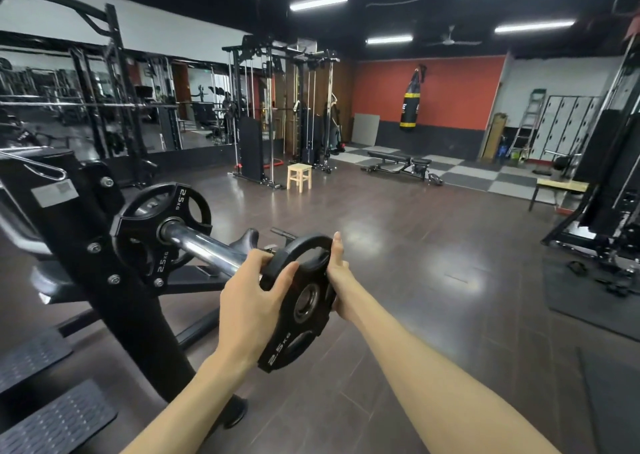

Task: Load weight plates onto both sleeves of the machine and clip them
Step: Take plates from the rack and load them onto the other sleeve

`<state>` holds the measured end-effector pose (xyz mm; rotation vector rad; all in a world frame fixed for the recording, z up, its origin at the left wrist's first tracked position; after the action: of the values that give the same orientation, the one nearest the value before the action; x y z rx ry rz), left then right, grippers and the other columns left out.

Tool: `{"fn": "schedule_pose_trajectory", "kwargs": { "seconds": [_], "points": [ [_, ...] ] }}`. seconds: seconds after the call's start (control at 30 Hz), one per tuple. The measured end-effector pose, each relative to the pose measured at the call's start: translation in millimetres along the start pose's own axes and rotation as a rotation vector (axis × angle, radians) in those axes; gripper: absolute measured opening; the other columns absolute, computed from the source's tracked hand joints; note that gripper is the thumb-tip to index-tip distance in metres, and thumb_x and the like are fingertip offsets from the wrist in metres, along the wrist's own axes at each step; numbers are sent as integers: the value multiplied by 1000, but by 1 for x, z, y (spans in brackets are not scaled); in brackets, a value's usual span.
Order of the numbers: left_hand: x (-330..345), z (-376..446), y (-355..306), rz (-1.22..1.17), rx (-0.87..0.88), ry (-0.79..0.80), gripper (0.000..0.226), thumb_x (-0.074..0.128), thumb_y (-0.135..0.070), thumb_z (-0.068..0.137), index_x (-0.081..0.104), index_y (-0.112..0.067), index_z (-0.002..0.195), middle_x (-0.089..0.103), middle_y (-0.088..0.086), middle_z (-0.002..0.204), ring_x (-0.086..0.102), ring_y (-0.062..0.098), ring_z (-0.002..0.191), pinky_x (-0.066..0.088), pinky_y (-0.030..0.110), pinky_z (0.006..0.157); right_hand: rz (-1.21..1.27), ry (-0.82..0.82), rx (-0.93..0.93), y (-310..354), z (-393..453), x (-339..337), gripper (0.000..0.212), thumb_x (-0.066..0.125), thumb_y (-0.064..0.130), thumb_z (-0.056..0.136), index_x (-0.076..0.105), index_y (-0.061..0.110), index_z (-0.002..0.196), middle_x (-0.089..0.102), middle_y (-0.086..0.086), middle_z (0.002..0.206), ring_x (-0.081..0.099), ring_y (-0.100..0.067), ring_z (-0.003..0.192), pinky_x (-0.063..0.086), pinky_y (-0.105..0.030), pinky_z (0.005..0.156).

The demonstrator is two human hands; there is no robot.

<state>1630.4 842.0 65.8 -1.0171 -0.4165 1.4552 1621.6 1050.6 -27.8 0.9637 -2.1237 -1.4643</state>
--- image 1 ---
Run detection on person's right hand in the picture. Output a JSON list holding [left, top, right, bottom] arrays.
[[326, 232, 369, 325]]

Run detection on person's left hand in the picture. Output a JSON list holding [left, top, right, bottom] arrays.
[[218, 249, 300, 369]]

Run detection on black weight plate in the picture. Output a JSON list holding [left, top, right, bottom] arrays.
[[257, 234, 339, 374], [111, 182, 214, 290]]

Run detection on person's left forearm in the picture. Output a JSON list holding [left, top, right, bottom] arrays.
[[120, 351, 256, 454]]

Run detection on person's right forearm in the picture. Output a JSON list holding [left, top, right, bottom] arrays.
[[345, 269, 562, 454]]

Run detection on wooden stool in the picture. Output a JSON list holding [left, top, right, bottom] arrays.
[[286, 163, 313, 194]]

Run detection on chrome barbell sleeve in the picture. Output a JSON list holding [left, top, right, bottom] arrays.
[[159, 218, 247, 279]]

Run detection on black adjustable weight bench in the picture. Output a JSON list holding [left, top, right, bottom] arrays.
[[361, 149, 444, 187]]

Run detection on grey board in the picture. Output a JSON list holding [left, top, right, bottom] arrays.
[[351, 113, 381, 147]]

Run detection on grey checkered floor mats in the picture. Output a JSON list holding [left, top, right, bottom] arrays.
[[329, 142, 568, 205]]

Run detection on black yellow punching bag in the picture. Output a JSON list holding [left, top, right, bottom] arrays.
[[398, 65, 422, 132]]

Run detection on wooden board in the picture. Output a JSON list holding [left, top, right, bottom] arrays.
[[479, 112, 509, 162]]

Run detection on metal stepladder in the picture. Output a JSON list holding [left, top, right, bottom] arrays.
[[507, 88, 547, 162]]

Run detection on yellow topped bench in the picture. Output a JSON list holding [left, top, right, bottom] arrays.
[[528, 177, 591, 212]]

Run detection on ceiling fan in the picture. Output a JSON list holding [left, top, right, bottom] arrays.
[[425, 24, 484, 48]]

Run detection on black floor mat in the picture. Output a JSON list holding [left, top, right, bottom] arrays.
[[576, 346, 640, 454], [542, 258, 640, 343]]

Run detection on black power rack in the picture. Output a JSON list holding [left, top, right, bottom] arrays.
[[0, 0, 182, 190]]

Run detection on white lockers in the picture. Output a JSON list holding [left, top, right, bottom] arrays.
[[527, 94, 602, 165]]

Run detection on black textured foot plate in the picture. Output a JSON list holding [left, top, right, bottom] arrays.
[[0, 326, 74, 395], [0, 380, 119, 454]]

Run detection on chrome spring collar clip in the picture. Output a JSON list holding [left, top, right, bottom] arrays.
[[0, 150, 69, 182]]

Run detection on black cable crossover machine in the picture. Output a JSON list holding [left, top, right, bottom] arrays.
[[221, 36, 342, 190]]

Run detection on wall mirror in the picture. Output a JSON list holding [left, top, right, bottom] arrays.
[[0, 43, 237, 160]]

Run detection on black plate-loaded machine frame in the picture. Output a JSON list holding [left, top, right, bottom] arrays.
[[0, 146, 261, 429]]

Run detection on black cable weight machine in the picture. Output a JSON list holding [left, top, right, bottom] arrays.
[[541, 33, 640, 289]]

